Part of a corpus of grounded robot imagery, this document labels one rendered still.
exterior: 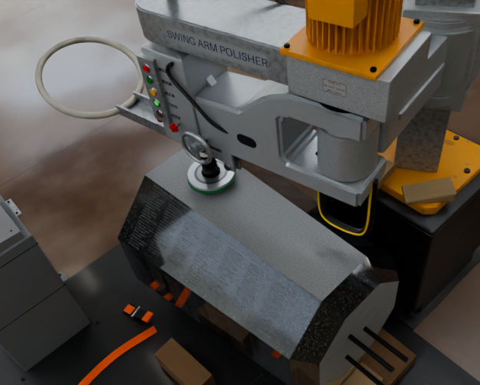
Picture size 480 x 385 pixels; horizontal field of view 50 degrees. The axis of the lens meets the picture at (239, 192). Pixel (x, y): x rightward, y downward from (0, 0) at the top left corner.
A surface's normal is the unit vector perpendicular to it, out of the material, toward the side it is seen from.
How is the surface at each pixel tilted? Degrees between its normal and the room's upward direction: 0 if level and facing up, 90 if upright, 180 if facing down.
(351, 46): 90
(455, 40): 90
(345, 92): 90
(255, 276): 45
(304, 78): 90
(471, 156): 0
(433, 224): 0
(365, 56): 0
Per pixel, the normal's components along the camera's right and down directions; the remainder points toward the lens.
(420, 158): -0.32, 0.71
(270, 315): -0.58, -0.07
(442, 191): -0.31, -0.66
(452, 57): 0.01, 0.73
